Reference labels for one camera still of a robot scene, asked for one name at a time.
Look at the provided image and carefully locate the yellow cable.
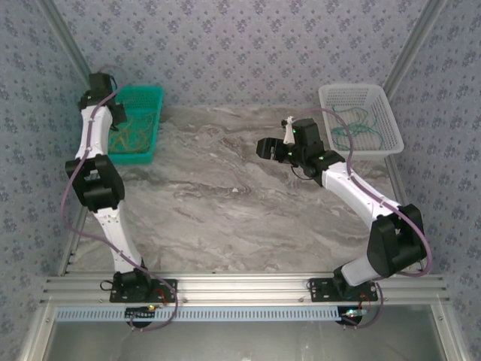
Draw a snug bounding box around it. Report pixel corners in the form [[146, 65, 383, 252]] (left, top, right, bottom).
[[110, 120, 151, 151], [108, 129, 146, 153], [112, 127, 156, 152]]

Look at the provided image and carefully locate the yellow rubber band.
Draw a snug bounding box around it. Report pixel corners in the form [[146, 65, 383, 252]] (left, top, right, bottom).
[[123, 111, 157, 146]]

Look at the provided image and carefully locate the teal plastic basket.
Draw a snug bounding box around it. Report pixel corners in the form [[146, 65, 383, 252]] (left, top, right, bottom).
[[107, 85, 165, 166]]

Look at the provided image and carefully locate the white plastic basket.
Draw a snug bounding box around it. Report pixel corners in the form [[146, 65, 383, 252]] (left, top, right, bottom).
[[318, 83, 405, 161]]

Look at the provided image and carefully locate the black controller board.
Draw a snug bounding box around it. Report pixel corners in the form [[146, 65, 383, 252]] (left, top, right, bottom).
[[125, 305, 158, 321], [339, 306, 368, 325]]

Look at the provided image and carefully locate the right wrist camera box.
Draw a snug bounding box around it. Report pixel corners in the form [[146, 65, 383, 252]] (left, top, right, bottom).
[[281, 116, 297, 146]]

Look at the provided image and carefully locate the aluminium corner post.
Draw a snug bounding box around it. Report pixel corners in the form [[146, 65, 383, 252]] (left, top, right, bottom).
[[383, 0, 450, 97], [37, 0, 101, 95]]

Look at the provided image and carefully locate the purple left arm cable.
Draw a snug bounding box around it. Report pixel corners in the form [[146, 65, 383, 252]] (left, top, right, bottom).
[[59, 64, 180, 332]]

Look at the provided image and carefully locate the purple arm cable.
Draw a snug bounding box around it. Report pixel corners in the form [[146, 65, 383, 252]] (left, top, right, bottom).
[[287, 108, 433, 330], [59, 64, 180, 332]]

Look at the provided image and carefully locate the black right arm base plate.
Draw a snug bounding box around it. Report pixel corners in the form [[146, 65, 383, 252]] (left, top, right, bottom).
[[308, 277, 379, 304]]

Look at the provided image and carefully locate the aluminium mounting rail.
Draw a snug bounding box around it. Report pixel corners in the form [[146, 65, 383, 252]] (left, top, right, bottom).
[[40, 273, 450, 305]]

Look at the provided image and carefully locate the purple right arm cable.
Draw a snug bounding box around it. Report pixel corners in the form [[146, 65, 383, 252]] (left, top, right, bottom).
[[287, 108, 433, 330]]

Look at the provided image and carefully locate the white slotted cable duct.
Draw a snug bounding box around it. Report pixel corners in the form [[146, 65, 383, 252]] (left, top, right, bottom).
[[55, 307, 341, 323]]

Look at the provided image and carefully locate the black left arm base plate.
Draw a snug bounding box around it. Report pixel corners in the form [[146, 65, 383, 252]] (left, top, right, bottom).
[[109, 278, 178, 304]]

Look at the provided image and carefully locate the grey metal frame tray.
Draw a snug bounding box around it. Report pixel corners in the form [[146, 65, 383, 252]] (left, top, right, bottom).
[[18, 303, 465, 361]]

